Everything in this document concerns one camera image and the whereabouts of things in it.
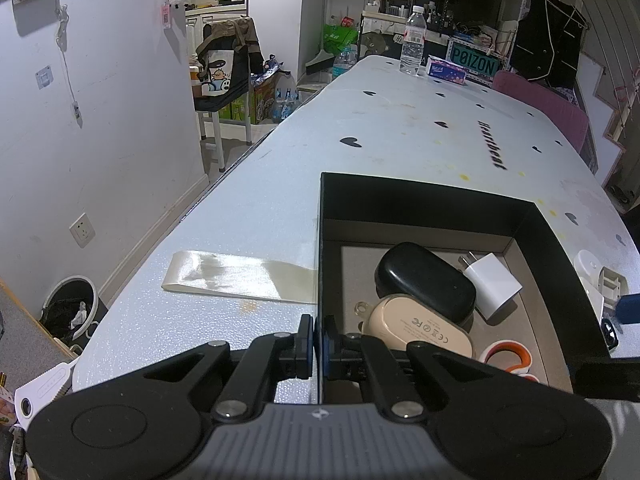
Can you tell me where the white wall cable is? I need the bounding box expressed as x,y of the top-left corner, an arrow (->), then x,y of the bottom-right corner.
54,4 -> 87,129

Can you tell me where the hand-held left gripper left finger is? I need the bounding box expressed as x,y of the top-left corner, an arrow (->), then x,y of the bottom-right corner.
132,314 -> 317,423

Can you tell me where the white plastic tool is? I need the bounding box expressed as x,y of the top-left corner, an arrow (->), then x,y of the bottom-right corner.
14,359 -> 77,429

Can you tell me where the green plastic bag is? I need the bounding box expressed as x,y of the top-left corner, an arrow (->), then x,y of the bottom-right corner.
323,23 -> 359,52

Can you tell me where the black chair with white legs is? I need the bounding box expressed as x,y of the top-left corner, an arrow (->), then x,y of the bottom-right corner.
192,22 -> 253,171

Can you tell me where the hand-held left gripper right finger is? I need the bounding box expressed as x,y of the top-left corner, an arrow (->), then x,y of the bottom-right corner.
324,316 -> 505,422

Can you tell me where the white pronged charger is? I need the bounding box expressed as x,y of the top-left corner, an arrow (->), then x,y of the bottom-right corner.
458,252 -> 524,322

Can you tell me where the black waste bin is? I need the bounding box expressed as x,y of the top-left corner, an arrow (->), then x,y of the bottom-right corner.
39,275 -> 99,347

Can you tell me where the orange white tape roll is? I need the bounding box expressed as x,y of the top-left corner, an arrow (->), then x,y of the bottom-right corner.
478,340 -> 541,384

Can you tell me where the beige oval case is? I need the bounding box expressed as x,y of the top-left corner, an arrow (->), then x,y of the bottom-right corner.
360,293 -> 474,359

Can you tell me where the white cartoon tote bag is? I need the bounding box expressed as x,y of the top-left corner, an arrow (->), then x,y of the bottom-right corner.
196,50 -> 242,99

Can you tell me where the blue label water bottle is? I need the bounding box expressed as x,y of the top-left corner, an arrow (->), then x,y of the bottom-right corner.
332,47 -> 359,79

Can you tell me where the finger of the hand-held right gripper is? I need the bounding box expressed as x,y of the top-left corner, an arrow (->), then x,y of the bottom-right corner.
616,294 -> 640,324
572,357 -> 640,402

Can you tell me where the pink chair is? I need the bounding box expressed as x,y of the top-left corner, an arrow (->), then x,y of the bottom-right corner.
492,70 -> 590,154

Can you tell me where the black earbud case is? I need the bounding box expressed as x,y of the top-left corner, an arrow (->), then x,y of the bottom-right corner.
374,242 -> 477,329

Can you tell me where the white round plastic lid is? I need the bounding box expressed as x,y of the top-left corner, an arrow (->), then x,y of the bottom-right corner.
573,250 -> 604,281

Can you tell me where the teal plate sign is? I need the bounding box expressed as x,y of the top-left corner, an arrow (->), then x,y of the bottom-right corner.
446,40 -> 501,79

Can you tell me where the brown jacket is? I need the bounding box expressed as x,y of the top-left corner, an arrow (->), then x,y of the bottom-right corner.
201,16 -> 266,77

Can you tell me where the cream satin ribbon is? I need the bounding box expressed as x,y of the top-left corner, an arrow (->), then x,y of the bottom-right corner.
160,250 -> 319,305

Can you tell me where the black cardboard box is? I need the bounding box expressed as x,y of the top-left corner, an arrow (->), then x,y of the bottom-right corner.
316,172 -> 615,405

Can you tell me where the clear water bottle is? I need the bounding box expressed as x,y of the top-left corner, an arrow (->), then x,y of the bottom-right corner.
398,5 -> 428,77

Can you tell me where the blue and pink tissue box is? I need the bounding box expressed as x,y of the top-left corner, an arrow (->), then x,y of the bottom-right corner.
425,55 -> 468,85

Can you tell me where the white wall socket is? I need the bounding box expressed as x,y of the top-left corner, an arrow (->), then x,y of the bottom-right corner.
69,212 -> 96,248

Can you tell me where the beige round plastic housing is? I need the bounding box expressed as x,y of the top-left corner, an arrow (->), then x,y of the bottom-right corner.
580,266 -> 629,311

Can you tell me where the black jacket with white trim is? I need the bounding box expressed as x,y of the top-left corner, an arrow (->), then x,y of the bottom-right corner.
514,0 -> 589,87

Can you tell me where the white shelf rack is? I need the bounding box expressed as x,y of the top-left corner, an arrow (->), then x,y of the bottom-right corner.
362,0 -> 417,27

